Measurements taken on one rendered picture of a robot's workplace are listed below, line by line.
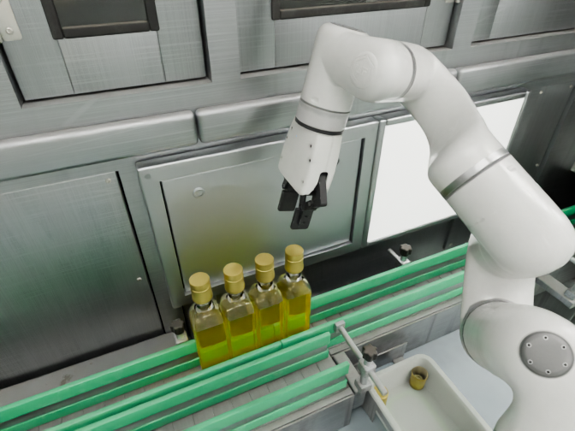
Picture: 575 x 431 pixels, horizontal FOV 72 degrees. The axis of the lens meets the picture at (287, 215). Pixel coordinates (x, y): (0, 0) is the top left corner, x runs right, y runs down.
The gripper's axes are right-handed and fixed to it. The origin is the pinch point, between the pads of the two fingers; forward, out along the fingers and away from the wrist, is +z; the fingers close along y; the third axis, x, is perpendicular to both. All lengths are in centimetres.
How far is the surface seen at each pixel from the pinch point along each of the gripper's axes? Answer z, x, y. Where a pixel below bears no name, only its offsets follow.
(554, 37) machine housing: -36, 65, -16
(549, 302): 37, 106, 2
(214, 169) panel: -1.2, -10.9, -11.6
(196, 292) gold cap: 14.8, -15.2, 1.7
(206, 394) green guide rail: 36.9, -11.6, 6.5
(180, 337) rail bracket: 32.4, -14.8, -4.1
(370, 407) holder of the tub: 42, 23, 15
